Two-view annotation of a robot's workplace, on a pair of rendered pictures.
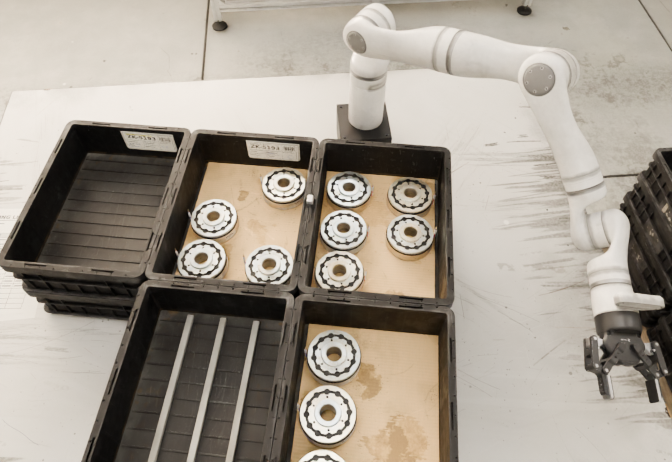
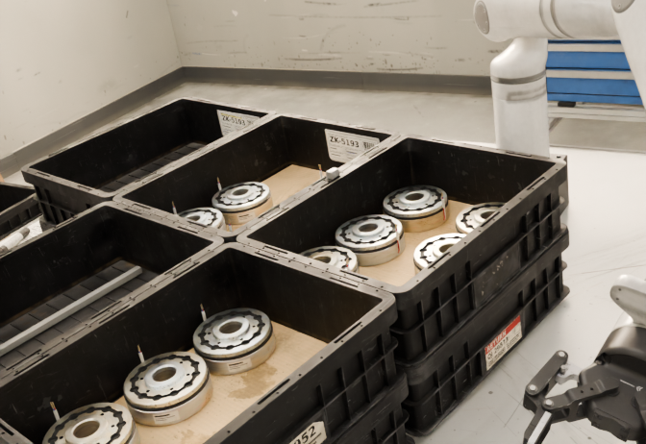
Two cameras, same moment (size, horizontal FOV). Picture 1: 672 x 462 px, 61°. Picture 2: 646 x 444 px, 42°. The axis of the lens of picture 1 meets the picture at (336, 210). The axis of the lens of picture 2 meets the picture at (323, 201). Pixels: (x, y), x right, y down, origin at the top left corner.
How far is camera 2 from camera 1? 0.86 m
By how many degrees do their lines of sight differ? 42
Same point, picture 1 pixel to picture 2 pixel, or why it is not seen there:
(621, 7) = not seen: outside the picture
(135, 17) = not seen: hidden behind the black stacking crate
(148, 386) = (44, 310)
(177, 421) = (35, 345)
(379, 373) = (275, 380)
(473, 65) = (582, 8)
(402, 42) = not seen: outside the picture
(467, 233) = (600, 335)
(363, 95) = (502, 110)
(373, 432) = (205, 431)
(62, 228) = (112, 186)
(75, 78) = not seen: hidden behind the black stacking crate
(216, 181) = (283, 179)
